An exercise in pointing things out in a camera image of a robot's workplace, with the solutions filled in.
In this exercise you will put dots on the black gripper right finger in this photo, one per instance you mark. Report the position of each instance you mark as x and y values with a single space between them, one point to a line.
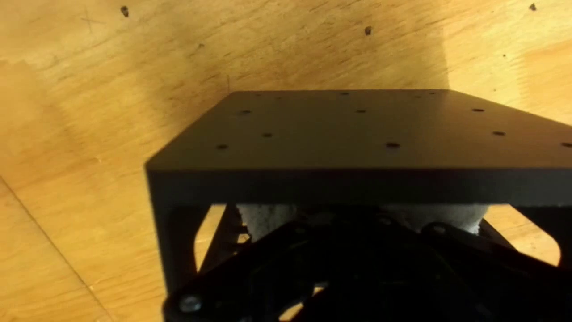
382 270

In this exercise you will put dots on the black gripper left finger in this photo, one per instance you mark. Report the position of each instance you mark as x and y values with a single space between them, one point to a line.
289 266

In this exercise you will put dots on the black perforated plastic basket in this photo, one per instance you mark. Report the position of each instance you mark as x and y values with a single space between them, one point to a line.
351 148

